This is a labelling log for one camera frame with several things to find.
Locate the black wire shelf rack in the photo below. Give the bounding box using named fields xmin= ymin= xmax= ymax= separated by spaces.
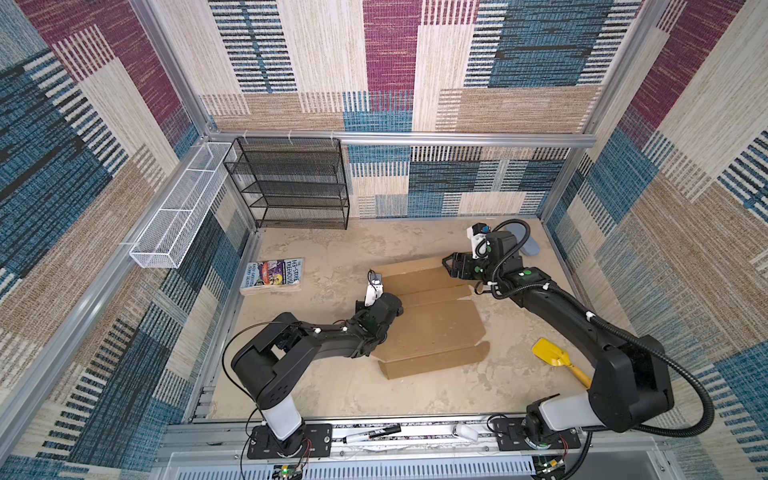
xmin=223 ymin=137 xmax=351 ymax=230

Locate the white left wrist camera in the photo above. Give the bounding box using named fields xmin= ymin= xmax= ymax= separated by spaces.
xmin=364 ymin=269 xmax=383 ymax=307

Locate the blue-grey glasses case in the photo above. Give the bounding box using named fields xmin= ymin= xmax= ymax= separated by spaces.
xmin=520 ymin=236 xmax=541 ymax=257

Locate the small white plastic piece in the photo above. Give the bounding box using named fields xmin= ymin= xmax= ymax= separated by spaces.
xmin=452 ymin=423 xmax=479 ymax=443

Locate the brown cardboard box sheet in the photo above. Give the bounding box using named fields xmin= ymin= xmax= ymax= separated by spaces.
xmin=373 ymin=257 xmax=490 ymax=380

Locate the black corrugated cable conduit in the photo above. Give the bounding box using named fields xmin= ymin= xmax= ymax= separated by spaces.
xmin=479 ymin=218 xmax=716 ymax=480

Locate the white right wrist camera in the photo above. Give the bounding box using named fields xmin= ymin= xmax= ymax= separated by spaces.
xmin=466 ymin=223 xmax=491 ymax=259

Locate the white wire mesh basket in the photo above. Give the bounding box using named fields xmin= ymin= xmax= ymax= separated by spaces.
xmin=130 ymin=142 xmax=231 ymax=269

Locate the colourful paperback book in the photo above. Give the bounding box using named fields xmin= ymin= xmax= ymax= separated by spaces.
xmin=239 ymin=258 xmax=304 ymax=295

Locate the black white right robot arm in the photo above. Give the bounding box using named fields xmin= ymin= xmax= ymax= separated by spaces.
xmin=442 ymin=231 xmax=674 ymax=445

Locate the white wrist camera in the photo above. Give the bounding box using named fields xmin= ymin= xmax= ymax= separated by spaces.
xmin=466 ymin=223 xmax=491 ymax=259
xmin=364 ymin=269 xmax=383 ymax=307

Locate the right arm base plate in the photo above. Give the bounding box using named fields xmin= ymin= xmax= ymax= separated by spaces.
xmin=486 ymin=415 xmax=582 ymax=452

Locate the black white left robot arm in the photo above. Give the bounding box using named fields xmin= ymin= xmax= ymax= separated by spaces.
xmin=230 ymin=293 xmax=404 ymax=457

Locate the yellow toy shovel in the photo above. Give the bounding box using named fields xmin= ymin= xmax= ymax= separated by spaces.
xmin=532 ymin=338 xmax=592 ymax=389

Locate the black white marker pen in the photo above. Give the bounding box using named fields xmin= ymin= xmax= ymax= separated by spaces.
xmin=343 ymin=424 xmax=402 ymax=444

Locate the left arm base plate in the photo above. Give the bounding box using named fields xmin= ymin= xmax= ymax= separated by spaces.
xmin=246 ymin=423 xmax=333 ymax=460

